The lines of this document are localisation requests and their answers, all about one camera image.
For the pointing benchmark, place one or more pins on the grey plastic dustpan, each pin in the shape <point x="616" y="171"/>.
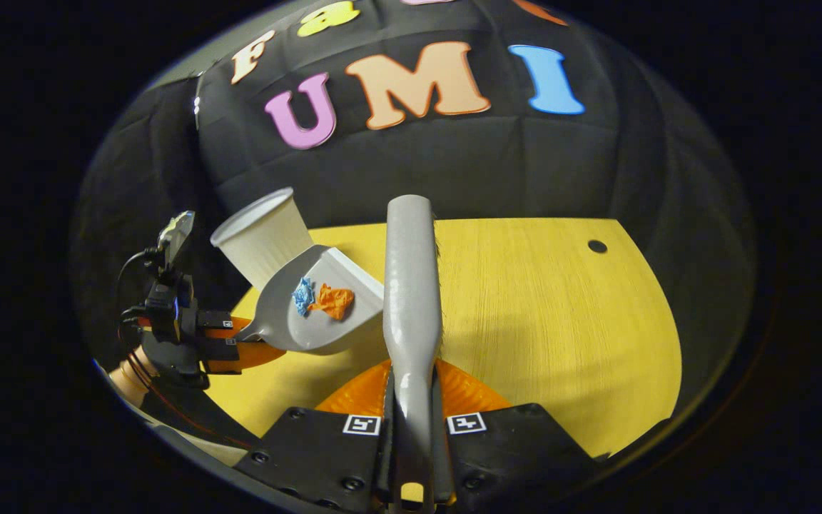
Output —
<point x="340" y="335"/>

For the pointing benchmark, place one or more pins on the white ribbed garbage bin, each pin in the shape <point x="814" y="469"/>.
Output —
<point x="268" y="235"/>

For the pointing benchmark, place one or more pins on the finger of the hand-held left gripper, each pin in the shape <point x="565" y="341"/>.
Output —
<point x="218" y="348"/>
<point x="212" y="320"/>

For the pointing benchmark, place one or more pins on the blue paper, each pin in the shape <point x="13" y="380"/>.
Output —
<point x="302" y="296"/>

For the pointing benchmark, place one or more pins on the small grey broom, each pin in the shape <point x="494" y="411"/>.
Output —
<point x="411" y="285"/>

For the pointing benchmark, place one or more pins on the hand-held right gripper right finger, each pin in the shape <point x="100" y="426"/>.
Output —
<point x="518" y="450"/>

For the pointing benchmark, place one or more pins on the black backdrop cloth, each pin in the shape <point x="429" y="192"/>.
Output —
<point x="454" y="164"/>

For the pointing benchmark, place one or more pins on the orange paper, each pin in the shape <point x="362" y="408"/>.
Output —
<point x="336" y="301"/>

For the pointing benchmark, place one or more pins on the wooden desktop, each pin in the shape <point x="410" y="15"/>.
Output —
<point x="561" y="321"/>

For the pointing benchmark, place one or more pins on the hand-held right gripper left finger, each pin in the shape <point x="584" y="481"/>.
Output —
<point x="311" y="450"/>

